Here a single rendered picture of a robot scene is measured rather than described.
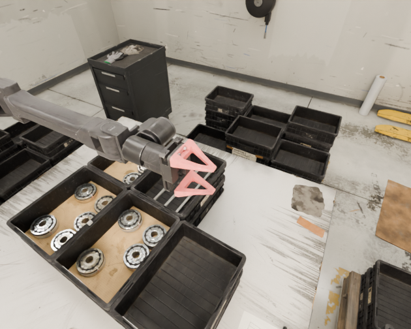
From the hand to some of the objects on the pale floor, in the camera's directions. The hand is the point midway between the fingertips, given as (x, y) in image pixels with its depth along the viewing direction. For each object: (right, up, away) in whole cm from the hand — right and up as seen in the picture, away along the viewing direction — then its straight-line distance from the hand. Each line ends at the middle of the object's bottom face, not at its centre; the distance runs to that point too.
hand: (210, 179), depth 47 cm
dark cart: (-76, +47, +254) cm, 269 cm away
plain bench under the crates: (-34, -85, +121) cm, 152 cm away
